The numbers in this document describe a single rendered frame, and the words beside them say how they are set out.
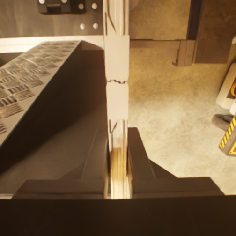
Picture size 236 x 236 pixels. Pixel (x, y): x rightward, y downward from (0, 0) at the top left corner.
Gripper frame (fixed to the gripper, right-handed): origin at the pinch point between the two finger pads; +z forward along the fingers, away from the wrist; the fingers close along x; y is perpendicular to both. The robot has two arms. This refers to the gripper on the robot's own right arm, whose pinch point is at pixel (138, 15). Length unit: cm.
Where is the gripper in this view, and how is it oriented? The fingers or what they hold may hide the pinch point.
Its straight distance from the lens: 27.5
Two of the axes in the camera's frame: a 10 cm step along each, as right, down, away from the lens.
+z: -10.0, 0.2, -0.1
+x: 0.1, 9.0, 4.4
